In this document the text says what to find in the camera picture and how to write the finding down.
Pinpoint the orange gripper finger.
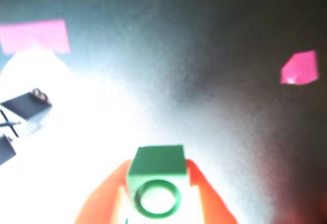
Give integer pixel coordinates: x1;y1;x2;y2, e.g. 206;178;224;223
185;159;239;224
73;159;132;224

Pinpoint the green cube with ring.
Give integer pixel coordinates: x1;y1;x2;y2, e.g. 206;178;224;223
126;144;191;219

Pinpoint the dark faceted cube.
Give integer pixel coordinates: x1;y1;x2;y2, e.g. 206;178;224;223
0;88;54;135

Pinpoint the magenta glossy tape piece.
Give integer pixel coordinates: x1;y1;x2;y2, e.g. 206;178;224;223
279;49;319;85

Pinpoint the large pink tape patch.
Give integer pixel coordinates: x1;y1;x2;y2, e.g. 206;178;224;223
0;18;72;55

